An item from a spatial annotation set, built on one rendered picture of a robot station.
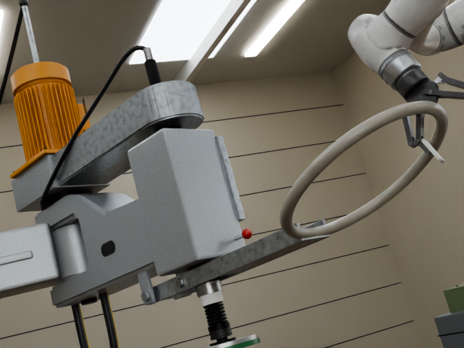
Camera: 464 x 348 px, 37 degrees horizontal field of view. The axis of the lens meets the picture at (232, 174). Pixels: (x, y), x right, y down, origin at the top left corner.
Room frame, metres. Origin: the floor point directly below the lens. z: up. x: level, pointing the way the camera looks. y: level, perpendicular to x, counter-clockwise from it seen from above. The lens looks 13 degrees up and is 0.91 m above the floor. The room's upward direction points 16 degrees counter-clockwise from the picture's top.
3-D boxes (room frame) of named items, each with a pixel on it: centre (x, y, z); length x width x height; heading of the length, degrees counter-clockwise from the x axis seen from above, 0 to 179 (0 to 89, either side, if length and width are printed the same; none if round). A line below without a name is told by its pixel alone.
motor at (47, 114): (2.59, 0.63, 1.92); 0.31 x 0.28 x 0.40; 137
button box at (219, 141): (2.17, 0.03, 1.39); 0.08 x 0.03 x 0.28; 47
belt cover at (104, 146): (2.37, 0.42, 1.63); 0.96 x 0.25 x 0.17; 47
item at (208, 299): (2.13, 0.16, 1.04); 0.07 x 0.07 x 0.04
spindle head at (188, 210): (2.19, 0.22, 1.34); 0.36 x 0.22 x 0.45; 47
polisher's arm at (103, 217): (2.41, 0.44, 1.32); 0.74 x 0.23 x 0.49; 47
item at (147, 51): (2.13, 0.16, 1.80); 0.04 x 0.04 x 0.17
